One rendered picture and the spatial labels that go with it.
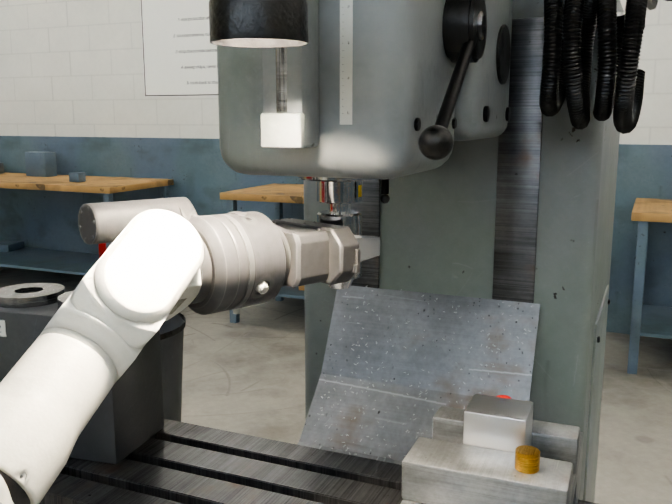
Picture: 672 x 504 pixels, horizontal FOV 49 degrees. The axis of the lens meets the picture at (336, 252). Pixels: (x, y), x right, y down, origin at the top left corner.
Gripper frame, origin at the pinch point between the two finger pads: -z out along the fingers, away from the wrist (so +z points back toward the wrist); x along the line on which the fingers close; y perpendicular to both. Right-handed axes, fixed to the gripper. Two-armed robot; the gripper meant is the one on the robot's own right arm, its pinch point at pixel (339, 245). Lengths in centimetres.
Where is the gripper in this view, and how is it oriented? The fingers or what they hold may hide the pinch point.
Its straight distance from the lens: 77.3
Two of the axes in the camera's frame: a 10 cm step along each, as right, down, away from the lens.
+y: -0.1, 9.9, 1.7
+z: -7.2, 1.1, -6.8
